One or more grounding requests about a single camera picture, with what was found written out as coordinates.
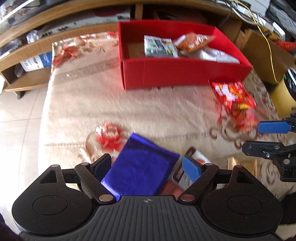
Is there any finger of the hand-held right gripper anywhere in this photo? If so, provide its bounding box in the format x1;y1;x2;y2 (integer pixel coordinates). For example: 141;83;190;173
242;140;296;160
257;117;296;134

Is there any yellow trash bin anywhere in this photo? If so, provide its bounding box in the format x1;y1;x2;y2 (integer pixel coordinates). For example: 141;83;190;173
269;66;296;118

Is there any red cardboard box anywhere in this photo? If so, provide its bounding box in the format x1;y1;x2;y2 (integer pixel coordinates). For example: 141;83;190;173
118;20;253;90

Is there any white blue cardboard box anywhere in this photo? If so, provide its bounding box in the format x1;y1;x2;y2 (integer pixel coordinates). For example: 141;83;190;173
20;51;52;71

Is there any white packet red food picture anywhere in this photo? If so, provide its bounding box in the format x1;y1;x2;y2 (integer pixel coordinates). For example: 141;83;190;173
162;147;212;197

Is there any orange snack clear packet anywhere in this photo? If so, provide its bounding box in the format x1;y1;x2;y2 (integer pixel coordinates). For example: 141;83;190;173
174;32;215;52

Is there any green seaweed snack packet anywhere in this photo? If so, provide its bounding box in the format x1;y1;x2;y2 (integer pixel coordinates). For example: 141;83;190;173
143;35;179;58

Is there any blue foil packet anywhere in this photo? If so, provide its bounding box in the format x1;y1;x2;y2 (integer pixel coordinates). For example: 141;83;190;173
100;133;181;200

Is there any clear plastic bag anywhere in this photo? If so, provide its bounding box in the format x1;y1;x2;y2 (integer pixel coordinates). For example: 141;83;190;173
26;30;44;44

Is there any wooden television stand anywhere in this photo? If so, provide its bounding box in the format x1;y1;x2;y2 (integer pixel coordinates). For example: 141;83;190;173
0;0;273;93

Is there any brown cardboard box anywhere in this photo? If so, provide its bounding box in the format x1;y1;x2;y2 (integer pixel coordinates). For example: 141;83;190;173
218;17;294;85

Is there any red plastic bag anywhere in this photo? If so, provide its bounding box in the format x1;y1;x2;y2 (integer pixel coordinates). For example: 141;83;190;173
275;40;296;50

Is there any white packet black print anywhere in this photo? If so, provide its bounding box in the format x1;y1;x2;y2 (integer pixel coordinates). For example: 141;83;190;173
180;47;240;63

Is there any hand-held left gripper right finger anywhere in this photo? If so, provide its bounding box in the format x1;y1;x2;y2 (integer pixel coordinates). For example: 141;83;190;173
178;156;256;205

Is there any person's dark clothing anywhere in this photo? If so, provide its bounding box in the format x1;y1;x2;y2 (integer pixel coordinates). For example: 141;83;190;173
0;212;22;241

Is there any yellow cable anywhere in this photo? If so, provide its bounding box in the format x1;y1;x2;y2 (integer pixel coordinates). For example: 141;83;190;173
231;0;278;84

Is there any silver media player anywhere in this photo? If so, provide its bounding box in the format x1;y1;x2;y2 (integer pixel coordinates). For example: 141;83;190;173
40;13;130;34

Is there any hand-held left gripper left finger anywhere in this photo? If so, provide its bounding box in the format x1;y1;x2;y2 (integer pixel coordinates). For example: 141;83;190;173
40;153;116;205

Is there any red candy packet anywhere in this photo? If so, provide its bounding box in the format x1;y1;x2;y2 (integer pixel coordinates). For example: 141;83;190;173
209;80;260;130

